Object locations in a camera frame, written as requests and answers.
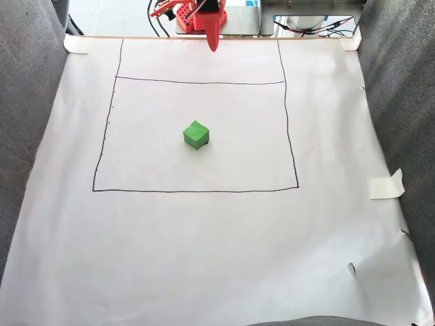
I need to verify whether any red black wire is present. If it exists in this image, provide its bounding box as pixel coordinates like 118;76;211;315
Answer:
273;18;354;37

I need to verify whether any black power cable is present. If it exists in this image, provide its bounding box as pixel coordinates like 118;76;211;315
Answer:
147;0;161;37

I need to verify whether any white folded tape piece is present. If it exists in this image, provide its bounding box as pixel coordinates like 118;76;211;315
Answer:
369;168;406;200

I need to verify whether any white paper sheet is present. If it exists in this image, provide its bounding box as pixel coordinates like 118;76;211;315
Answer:
0;35;432;326

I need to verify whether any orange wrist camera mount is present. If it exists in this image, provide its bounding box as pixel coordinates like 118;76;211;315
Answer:
150;0;177;20

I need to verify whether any black leg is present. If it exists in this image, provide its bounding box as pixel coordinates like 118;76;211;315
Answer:
66;13;85;36

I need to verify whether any grey fabric panel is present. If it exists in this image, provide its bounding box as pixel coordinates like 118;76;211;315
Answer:
356;0;435;306
0;0;69;283

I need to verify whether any black camera cable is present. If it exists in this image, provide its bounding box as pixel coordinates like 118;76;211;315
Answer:
155;13;171;37

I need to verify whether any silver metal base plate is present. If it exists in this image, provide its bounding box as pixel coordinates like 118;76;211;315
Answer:
175;5;262;37

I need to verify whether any green foam block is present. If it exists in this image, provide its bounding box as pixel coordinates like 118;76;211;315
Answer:
182;120;210;151

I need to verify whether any silver metal frame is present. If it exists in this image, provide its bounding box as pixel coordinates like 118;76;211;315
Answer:
260;0;366;37

